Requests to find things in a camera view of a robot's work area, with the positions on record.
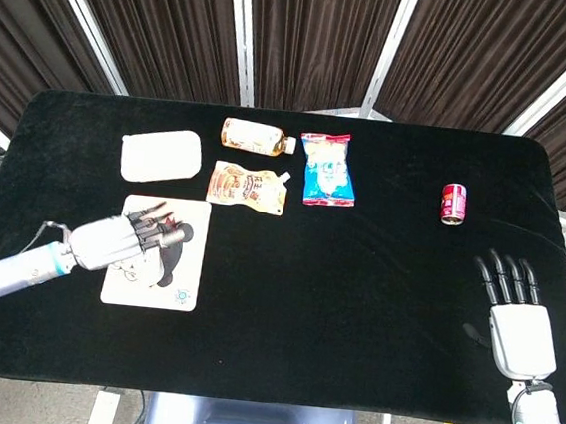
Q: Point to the translucent plastic lidded container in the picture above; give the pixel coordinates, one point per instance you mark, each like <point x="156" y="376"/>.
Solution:
<point x="160" y="155"/>

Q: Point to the beige spouted sauce pouch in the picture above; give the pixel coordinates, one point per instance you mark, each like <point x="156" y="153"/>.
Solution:
<point x="245" y="186"/>

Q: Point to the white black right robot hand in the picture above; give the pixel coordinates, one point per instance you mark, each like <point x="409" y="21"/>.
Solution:
<point x="524" y="340"/>

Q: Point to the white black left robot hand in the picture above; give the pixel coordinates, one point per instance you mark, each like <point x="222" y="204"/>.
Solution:
<point x="104" y="247"/>

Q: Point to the white cartoon printed mat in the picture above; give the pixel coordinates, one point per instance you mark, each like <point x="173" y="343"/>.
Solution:
<point x="177" y="272"/>

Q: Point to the red drink can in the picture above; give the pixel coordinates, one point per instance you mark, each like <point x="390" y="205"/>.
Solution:
<point x="453" y="203"/>

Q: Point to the blue white snack bag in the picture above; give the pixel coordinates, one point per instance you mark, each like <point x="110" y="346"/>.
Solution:
<point x="327" y="171"/>

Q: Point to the black velvet tablecloth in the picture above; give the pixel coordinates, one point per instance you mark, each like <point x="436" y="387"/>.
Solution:
<point x="329" y="301"/>

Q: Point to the white power strip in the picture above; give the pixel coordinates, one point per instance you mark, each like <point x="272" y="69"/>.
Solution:
<point x="103" y="415"/>

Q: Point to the yellow tea plastic bottle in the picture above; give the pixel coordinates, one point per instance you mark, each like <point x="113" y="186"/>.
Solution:
<point x="255" y="136"/>

